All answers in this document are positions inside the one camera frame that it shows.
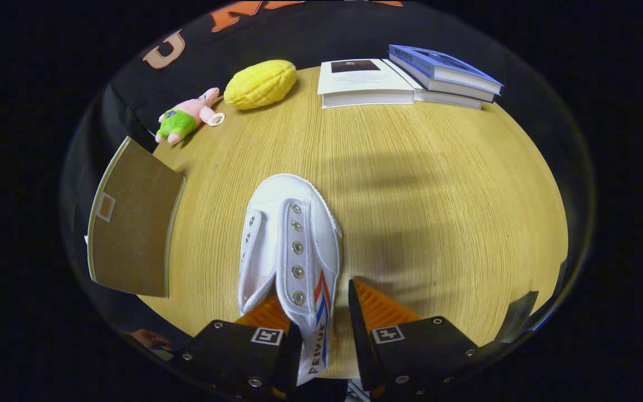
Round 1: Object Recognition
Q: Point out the white canvas shoe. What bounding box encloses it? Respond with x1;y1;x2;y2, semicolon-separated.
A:
237;173;344;387

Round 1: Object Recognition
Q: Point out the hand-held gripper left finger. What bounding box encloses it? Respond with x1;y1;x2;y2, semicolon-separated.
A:
174;295;304;401

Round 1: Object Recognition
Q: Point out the white portrait cover book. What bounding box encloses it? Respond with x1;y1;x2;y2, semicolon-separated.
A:
317;58;416;109

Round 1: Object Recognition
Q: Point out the blue cover book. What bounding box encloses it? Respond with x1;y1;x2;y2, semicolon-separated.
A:
387;44;505;95
397;59;496;104

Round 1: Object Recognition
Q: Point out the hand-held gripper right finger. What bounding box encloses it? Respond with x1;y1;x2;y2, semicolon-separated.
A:
348;277;479;401

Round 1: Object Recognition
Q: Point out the pink starfish plush toy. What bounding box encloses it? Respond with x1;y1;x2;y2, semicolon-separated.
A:
155;87;225;146

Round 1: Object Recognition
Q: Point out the beige fabric storage box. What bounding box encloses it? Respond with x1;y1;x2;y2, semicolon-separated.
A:
86;136;187;299

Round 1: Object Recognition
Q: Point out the yellow plush cushion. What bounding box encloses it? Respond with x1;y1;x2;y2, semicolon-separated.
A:
223;59;298;111

